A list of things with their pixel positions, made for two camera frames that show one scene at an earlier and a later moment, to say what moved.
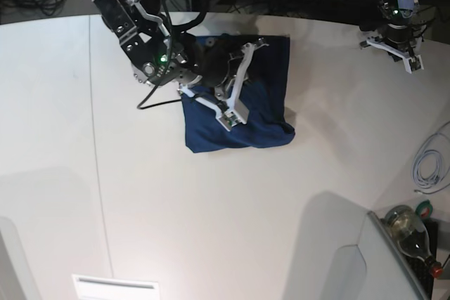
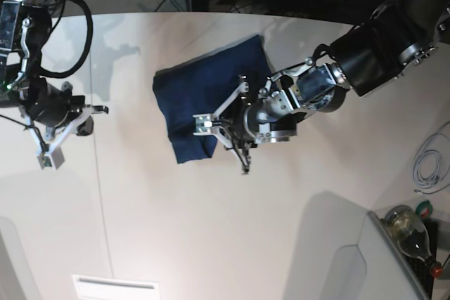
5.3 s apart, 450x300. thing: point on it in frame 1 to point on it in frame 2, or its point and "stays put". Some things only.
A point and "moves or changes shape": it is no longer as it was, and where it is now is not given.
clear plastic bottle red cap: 411,235 stays put
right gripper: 399,38 to 258,119
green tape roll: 424,209 stays put
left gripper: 212,60 to 54,107
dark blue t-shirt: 264,83 moves or changes shape
